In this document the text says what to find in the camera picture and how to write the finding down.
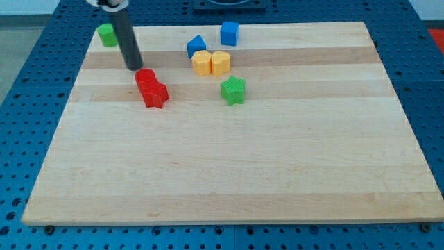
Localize green star block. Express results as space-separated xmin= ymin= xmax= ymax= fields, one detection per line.
xmin=221 ymin=76 xmax=246 ymax=106

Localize blue triangle block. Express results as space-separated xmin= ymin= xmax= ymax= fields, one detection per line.
xmin=187 ymin=35 xmax=207 ymax=58

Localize green cylinder block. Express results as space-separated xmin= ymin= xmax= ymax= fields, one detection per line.
xmin=96 ymin=23 xmax=118 ymax=47

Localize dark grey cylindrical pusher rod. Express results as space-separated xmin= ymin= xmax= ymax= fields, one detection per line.
xmin=109 ymin=6 xmax=143 ymax=71

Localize wooden board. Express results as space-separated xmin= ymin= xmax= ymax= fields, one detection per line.
xmin=22 ymin=22 xmax=443 ymax=226

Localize red star block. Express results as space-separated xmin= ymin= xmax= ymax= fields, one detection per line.
xmin=139 ymin=83 xmax=169 ymax=109

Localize red cylinder block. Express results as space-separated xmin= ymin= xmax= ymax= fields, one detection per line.
xmin=135 ymin=68 xmax=159 ymax=93

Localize white rod mount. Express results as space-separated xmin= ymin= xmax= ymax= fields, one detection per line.
xmin=86 ymin=0 xmax=129 ymax=13

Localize yellow hexagon block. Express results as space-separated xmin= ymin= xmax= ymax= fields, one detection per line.
xmin=191 ymin=50 xmax=212 ymax=76

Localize blue cube block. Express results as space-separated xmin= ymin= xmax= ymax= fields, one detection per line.
xmin=220 ymin=22 xmax=239 ymax=46

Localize yellow heart block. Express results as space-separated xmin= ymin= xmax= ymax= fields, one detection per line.
xmin=211 ymin=51 xmax=231 ymax=76

